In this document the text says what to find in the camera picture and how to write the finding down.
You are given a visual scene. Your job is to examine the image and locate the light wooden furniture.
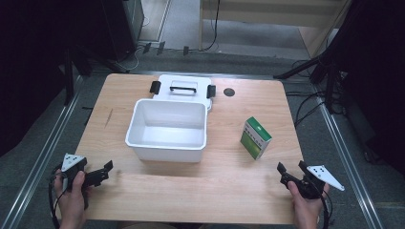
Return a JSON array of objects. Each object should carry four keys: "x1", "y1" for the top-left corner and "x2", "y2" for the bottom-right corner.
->
[{"x1": 198, "y1": 0, "x2": 352, "y2": 59}]

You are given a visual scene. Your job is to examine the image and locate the white floor cable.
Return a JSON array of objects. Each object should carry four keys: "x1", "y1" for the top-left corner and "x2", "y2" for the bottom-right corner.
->
[{"x1": 124, "y1": 13, "x2": 151, "y2": 72}]

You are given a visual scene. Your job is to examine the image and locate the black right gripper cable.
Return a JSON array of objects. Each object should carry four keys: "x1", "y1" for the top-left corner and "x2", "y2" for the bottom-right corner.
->
[{"x1": 317, "y1": 186, "x2": 334, "y2": 229}]

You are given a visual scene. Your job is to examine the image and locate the white lid with black handle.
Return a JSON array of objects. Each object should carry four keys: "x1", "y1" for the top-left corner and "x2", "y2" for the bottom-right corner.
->
[{"x1": 149, "y1": 73, "x2": 217, "y2": 113}]

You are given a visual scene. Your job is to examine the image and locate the black curtain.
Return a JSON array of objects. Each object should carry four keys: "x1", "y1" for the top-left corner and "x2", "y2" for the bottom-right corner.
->
[
  {"x1": 330, "y1": 0, "x2": 405, "y2": 176},
  {"x1": 0, "y1": 0, "x2": 108, "y2": 157}
]

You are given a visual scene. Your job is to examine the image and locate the black cabinet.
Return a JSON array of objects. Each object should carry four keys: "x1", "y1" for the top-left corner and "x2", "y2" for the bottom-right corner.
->
[{"x1": 100, "y1": 0, "x2": 145, "y2": 63}]

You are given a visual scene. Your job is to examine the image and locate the black floor cables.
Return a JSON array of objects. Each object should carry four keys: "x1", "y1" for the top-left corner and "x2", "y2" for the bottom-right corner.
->
[{"x1": 285, "y1": 58, "x2": 348, "y2": 129}]

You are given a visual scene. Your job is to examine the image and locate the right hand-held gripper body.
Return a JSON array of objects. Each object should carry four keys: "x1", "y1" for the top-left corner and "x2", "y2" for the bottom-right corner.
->
[{"x1": 280, "y1": 164, "x2": 346, "y2": 200}]

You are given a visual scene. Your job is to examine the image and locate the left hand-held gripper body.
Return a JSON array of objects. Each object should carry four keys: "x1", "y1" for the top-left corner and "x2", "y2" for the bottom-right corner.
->
[{"x1": 60, "y1": 153, "x2": 96, "y2": 193}]

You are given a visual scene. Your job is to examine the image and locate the black hanging cable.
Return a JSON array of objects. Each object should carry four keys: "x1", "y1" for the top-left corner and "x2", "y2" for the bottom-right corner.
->
[{"x1": 202, "y1": 0, "x2": 222, "y2": 52}]

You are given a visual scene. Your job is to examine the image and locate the person's left hand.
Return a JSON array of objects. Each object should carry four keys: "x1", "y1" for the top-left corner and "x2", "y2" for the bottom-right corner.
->
[{"x1": 53, "y1": 168, "x2": 92, "y2": 223}]

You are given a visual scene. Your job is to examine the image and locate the metal floor rail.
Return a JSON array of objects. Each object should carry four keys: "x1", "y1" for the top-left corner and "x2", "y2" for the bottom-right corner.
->
[
  {"x1": 0, "y1": 75, "x2": 84, "y2": 229},
  {"x1": 312, "y1": 85, "x2": 385, "y2": 229}
]

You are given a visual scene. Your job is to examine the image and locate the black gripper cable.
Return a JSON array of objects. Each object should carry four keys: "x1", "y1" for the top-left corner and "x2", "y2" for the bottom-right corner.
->
[
  {"x1": 317, "y1": 186, "x2": 334, "y2": 229},
  {"x1": 47, "y1": 163, "x2": 69, "y2": 229}
]

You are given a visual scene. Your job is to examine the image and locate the white plastic storage box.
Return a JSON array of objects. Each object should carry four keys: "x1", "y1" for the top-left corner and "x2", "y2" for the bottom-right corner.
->
[{"x1": 124, "y1": 97, "x2": 208, "y2": 163}]

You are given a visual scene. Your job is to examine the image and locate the person's right hand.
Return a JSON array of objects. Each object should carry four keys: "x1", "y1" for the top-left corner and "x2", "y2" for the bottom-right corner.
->
[{"x1": 287, "y1": 180, "x2": 330, "y2": 225}]

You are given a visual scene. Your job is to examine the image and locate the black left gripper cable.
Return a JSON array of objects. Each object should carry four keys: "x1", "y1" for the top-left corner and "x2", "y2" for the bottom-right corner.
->
[{"x1": 47, "y1": 163, "x2": 69, "y2": 229}]

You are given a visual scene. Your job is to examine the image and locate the black tripod stand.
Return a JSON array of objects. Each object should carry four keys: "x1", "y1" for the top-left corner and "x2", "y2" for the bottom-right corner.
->
[
  {"x1": 60, "y1": 44, "x2": 132, "y2": 107},
  {"x1": 272, "y1": 52, "x2": 347, "y2": 115}
]

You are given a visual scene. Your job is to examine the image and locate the green and white carton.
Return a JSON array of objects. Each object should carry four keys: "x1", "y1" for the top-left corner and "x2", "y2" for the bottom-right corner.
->
[{"x1": 240, "y1": 115, "x2": 273, "y2": 160}]

